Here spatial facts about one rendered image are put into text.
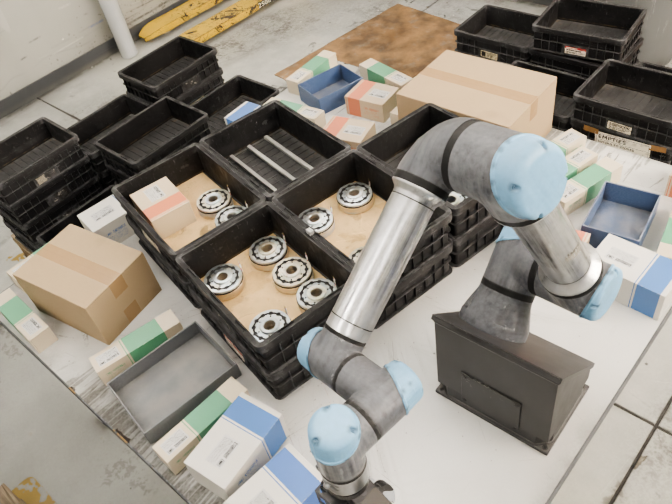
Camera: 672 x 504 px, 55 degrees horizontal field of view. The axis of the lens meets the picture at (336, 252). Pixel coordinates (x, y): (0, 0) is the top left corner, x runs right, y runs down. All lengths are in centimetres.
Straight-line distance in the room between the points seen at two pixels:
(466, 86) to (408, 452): 117
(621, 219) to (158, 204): 131
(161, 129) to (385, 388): 224
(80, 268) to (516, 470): 122
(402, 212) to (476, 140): 16
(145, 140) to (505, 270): 200
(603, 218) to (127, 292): 134
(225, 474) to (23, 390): 161
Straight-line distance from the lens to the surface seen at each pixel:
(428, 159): 102
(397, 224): 103
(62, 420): 276
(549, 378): 129
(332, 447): 93
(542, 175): 97
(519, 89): 213
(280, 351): 149
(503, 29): 358
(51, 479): 265
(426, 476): 149
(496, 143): 97
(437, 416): 155
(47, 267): 197
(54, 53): 484
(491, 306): 138
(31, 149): 327
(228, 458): 148
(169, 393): 173
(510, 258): 137
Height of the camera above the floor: 205
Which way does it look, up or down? 45 degrees down
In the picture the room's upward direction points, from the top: 12 degrees counter-clockwise
